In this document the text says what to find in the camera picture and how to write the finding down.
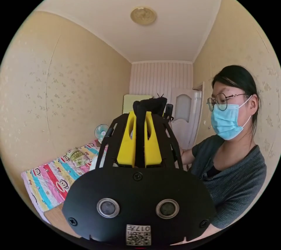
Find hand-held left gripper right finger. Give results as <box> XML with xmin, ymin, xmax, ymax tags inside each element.
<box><xmin>145</xmin><ymin>111</ymin><xmax>163</xmax><ymax>167</ymax></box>

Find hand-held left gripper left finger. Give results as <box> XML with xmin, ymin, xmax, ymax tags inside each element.
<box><xmin>116</xmin><ymin>111</ymin><xmax>137</xmax><ymax>167</ymax></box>

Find person's body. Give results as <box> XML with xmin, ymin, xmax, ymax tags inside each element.
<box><xmin>190</xmin><ymin>65</ymin><xmax>267</xmax><ymax>230</ymax></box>

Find small blue fan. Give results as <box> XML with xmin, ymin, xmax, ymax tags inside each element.
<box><xmin>94</xmin><ymin>124</ymin><xmax>110</xmax><ymax>144</ymax></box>

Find green patterned pillow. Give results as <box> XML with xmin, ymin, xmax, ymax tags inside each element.
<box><xmin>66</xmin><ymin>148</ymin><xmax>86</xmax><ymax>164</ymax></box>

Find round ceiling lamp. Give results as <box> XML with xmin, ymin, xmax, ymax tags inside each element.
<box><xmin>130</xmin><ymin>6</ymin><xmax>157</xmax><ymax>26</ymax></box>

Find person's right forearm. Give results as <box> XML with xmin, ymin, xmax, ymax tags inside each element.
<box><xmin>180</xmin><ymin>148</ymin><xmax>195</xmax><ymax>166</ymax></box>

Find black pants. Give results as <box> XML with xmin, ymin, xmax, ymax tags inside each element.
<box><xmin>133</xmin><ymin>97</ymin><xmax>168</xmax><ymax>168</ymax></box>

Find bed with printed sheet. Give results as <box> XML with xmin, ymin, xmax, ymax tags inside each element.
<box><xmin>21</xmin><ymin>139</ymin><xmax>109</xmax><ymax>238</ymax></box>

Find white door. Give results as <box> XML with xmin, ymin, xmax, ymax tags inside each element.
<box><xmin>171</xmin><ymin>87</ymin><xmax>205</xmax><ymax>150</ymax></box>

